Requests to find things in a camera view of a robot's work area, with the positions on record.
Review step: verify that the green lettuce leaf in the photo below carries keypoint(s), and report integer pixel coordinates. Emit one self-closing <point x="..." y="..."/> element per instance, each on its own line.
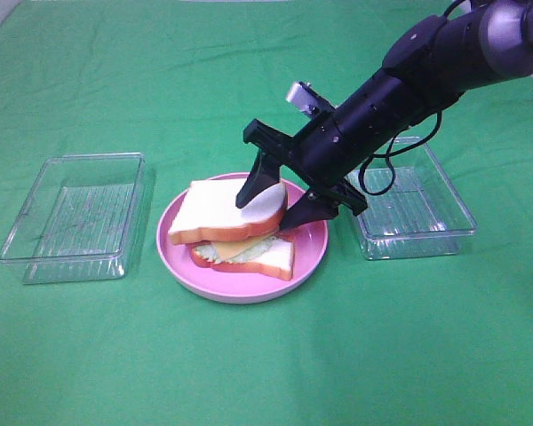
<point x="208" y="253"/>

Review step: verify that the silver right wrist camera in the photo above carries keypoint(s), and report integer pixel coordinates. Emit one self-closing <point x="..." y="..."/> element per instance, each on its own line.
<point x="307" y="101"/>

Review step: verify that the clear plastic container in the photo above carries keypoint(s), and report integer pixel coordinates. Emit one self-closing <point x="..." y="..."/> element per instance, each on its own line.
<point x="419" y="213"/>
<point x="79" y="220"/>

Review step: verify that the yellow cheese slice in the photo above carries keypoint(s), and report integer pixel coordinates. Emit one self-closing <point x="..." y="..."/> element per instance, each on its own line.
<point x="229" y="249"/>

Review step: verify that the green tablecloth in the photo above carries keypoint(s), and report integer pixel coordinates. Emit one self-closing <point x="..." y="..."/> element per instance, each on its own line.
<point x="429" y="341"/>

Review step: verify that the bread slice top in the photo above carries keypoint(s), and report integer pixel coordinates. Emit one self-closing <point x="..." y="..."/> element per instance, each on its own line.
<point x="208" y="212"/>

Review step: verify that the bread slice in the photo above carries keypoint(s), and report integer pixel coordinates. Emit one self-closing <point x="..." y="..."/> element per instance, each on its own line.
<point x="277" y="262"/>
<point x="208" y="212"/>

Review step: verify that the bread slice bottom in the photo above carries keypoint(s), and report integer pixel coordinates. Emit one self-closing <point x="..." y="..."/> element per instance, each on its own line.
<point x="277" y="262"/>

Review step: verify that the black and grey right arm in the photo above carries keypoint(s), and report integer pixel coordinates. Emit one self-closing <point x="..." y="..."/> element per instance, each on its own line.
<point x="425" y="71"/>

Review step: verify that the clear left plastic container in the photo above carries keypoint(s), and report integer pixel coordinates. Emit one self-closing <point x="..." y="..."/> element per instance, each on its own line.
<point x="79" y="220"/>

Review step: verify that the clear right plastic container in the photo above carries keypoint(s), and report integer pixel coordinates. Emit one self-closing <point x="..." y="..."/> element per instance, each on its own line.
<point x="419" y="213"/>

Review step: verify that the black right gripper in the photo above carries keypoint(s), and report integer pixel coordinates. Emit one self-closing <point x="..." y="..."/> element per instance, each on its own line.
<point x="318" y="155"/>

